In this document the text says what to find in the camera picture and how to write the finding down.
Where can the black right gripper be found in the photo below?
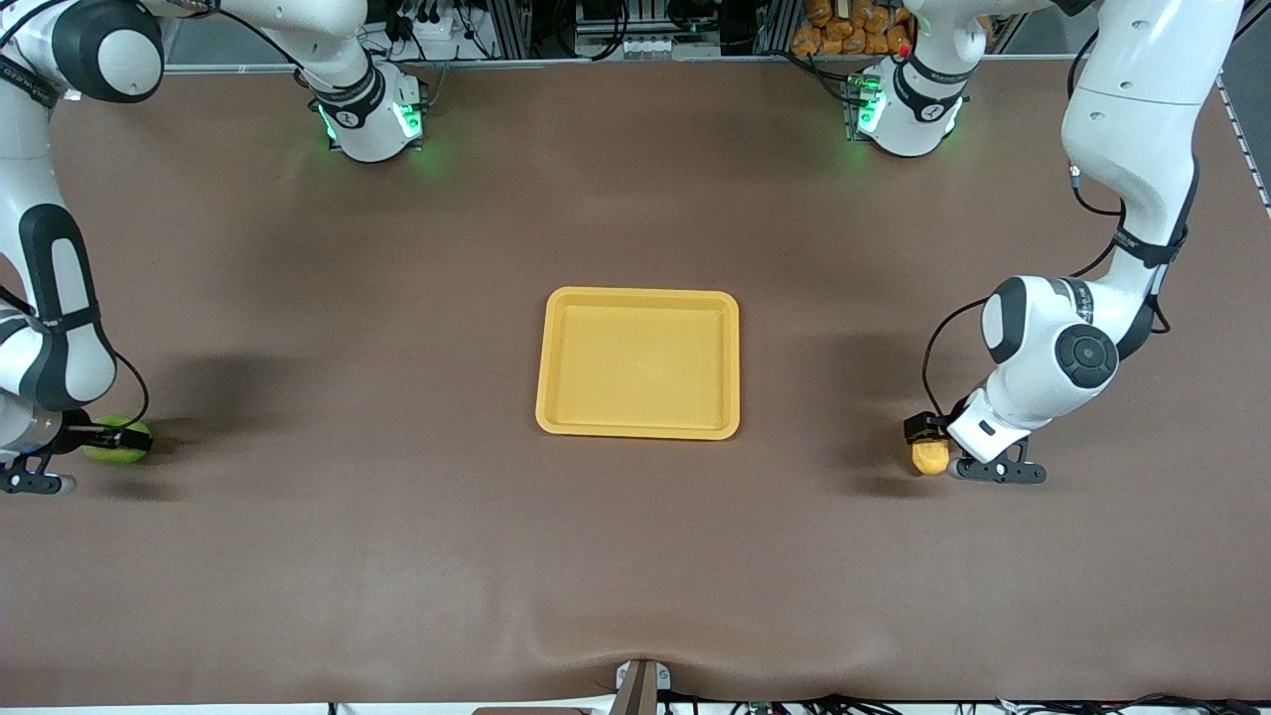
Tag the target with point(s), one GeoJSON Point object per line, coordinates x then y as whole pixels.
{"type": "Point", "coordinates": [77, 434]}

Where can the white power strip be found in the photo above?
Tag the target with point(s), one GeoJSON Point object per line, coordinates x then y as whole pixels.
{"type": "Point", "coordinates": [432, 38]}

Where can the yellow plastic tray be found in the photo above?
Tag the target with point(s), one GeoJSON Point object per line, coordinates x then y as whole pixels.
{"type": "Point", "coordinates": [640, 367]}

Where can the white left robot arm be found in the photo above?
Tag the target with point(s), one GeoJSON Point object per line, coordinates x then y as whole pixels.
{"type": "Point", "coordinates": [1132, 99]}

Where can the metal table clamp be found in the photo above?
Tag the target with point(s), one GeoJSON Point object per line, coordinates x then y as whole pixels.
{"type": "Point", "coordinates": [640, 685]}

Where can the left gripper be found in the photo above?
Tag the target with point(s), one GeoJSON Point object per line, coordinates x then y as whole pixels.
{"type": "Point", "coordinates": [934, 425]}

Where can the orange bagged items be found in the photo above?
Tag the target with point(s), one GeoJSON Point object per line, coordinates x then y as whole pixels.
{"type": "Point", "coordinates": [844, 30]}

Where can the aluminium table edge rail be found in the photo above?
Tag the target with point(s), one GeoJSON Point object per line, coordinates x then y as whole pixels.
{"type": "Point", "coordinates": [596, 64]}

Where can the brown table mat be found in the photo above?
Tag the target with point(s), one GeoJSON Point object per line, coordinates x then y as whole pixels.
{"type": "Point", "coordinates": [635, 556]}

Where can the green apple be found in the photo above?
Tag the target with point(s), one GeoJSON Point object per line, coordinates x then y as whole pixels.
{"type": "Point", "coordinates": [119, 455]}

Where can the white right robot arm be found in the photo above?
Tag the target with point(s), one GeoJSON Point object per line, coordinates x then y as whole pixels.
{"type": "Point", "coordinates": [60, 298]}

